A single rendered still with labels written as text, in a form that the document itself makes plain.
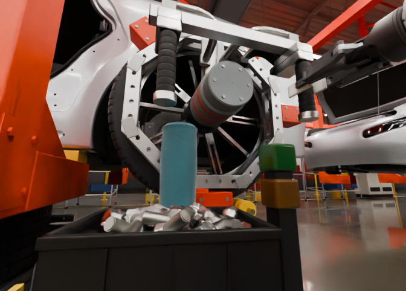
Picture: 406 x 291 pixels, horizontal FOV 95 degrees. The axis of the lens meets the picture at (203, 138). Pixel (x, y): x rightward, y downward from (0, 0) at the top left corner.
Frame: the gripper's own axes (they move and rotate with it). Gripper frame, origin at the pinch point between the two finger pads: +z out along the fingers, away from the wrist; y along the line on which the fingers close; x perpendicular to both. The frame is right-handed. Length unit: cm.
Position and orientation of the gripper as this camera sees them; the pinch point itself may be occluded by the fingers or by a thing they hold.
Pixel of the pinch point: (306, 88)
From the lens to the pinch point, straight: 54.2
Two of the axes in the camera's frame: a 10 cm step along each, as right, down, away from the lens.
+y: 9.6, 0.6, 2.8
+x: 0.1, -9.8, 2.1
